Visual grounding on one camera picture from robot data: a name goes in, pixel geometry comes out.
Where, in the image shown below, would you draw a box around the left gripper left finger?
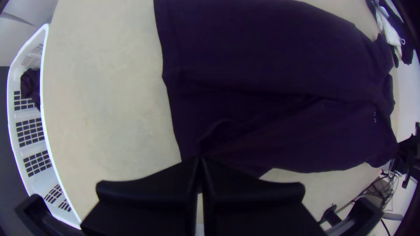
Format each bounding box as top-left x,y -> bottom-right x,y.
80,156 -> 201,236

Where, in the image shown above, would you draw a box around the black garment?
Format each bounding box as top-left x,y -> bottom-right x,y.
20,68 -> 42,112

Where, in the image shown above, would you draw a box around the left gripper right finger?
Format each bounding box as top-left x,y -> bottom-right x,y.
200,157 -> 327,236

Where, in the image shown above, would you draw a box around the heap of clothes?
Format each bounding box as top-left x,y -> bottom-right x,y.
366,0 -> 416,69

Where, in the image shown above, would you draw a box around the black bag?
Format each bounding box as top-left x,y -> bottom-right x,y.
392,132 -> 420,176

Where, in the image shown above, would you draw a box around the white laundry basket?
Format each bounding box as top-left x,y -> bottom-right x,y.
6,23 -> 83,230

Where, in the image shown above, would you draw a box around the black t-shirt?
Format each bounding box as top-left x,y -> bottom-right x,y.
153,0 -> 399,179

